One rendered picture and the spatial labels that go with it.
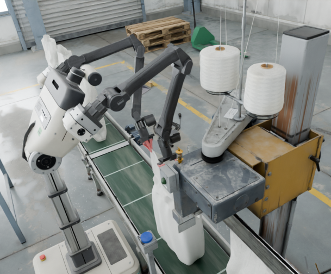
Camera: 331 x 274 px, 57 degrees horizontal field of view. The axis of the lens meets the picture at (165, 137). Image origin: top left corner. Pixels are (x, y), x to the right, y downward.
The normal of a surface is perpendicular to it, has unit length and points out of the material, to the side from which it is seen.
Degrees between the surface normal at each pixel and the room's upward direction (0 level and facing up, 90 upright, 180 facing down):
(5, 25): 90
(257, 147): 0
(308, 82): 90
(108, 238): 0
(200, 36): 75
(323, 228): 0
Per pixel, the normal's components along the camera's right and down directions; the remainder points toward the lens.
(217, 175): -0.09, -0.83
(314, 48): 0.50, 0.44
